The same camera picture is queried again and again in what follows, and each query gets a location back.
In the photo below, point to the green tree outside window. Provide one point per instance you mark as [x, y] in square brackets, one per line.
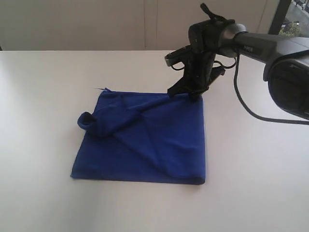
[290, 29]

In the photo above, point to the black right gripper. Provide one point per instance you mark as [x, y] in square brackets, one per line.
[204, 40]

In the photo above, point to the blue terry towel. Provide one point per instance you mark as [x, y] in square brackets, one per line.
[143, 137]

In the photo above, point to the black window frame post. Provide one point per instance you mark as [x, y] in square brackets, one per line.
[279, 17]

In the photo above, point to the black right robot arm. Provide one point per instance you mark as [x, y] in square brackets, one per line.
[286, 63]

